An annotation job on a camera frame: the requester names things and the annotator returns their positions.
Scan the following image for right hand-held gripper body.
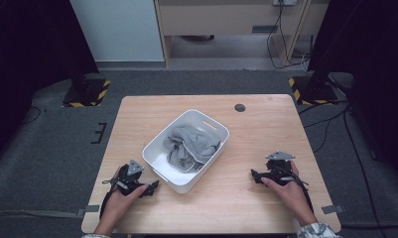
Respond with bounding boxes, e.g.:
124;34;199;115
265;151;296;186

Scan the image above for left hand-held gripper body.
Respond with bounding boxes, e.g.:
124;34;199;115
101;159;151;198

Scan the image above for white plastic basket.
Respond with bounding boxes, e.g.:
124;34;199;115
141;108;230;195

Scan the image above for grey shorts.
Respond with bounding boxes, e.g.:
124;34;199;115
162;124;221;174

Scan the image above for person's right hand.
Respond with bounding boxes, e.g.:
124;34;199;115
260;162;319;228

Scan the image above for person's left hand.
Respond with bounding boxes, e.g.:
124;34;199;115
98;184;149;229

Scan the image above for grey tape strip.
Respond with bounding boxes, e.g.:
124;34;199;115
321;204;345;215
76;204;101;218

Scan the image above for black stand with striped base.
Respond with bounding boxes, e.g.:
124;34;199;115
288;70;339;107
62;73;111;108

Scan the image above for white panel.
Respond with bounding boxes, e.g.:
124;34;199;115
69;0;165;62

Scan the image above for black curtain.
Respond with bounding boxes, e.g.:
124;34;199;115
0;0;100;167
307;0;398;186

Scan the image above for light wooden desk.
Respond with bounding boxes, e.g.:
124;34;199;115
153;0;330;68

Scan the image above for right hand-held gripper black cable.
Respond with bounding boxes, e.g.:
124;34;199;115
279;167;315;212

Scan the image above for hand-held gripper black cable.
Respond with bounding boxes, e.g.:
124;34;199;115
279;167;315;212
99;178;121;219

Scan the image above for left hand-held gripper black cable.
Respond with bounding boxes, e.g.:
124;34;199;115
99;178;121;219

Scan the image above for thin black floor cable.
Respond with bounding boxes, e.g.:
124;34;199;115
299;98;349;115
21;106;42;125
304;110;349;153

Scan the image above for long black floor cable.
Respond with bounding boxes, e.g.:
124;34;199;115
342;105;389;238

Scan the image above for black hanging power cable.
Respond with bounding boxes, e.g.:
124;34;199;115
266;0;309;70

